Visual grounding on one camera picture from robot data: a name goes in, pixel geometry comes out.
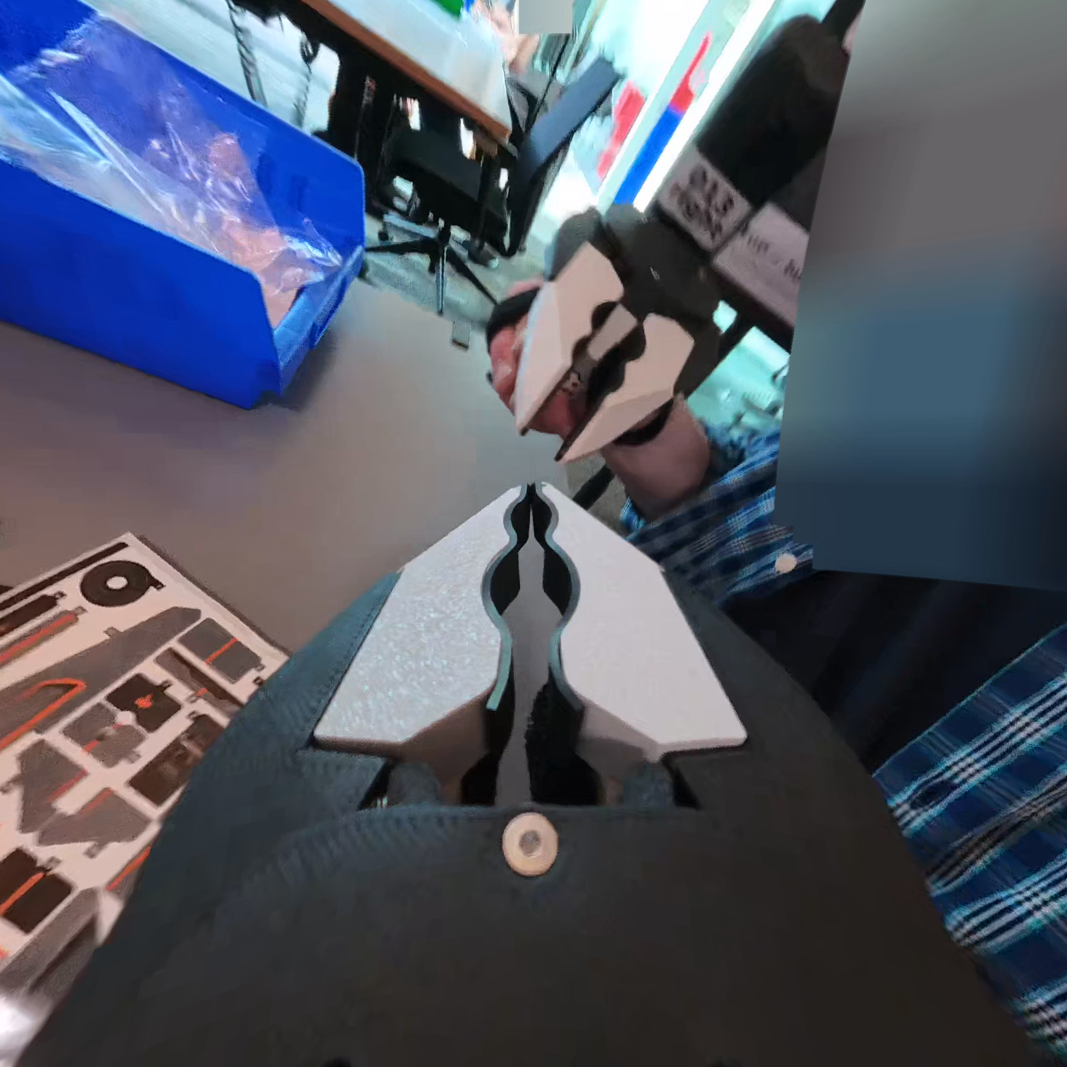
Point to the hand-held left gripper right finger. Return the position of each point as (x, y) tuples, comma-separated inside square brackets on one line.
[(650, 658)]

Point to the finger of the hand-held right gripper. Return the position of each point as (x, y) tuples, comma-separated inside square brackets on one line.
[(563, 333), (646, 375)]

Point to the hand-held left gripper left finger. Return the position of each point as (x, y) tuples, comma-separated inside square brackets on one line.
[(408, 658)]

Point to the person's right forearm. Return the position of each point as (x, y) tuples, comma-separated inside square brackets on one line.
[(667, 475)]

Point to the lego sticker sheet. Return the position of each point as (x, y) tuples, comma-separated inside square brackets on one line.
[(125, 667)]

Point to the person's right hand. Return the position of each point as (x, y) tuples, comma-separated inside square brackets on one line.
[(503, 367)]

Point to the red and blue banner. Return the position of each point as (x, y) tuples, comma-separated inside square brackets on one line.
[(667, 133)]

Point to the black office chair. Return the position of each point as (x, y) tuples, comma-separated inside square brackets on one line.
[(525, 192)]

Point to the dark blue garment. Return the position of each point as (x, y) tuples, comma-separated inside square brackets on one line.
[(875, 667)]

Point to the wood-edged desk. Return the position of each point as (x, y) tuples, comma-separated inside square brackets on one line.
[(433, 50)]

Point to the blue plaid shirt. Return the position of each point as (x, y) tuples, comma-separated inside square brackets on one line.
[(984, 792)]

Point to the clear plastic bag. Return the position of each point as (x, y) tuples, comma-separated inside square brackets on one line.
[(167, 167)]

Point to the blue plastic bin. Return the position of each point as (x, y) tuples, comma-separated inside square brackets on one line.
[(125, 292)]

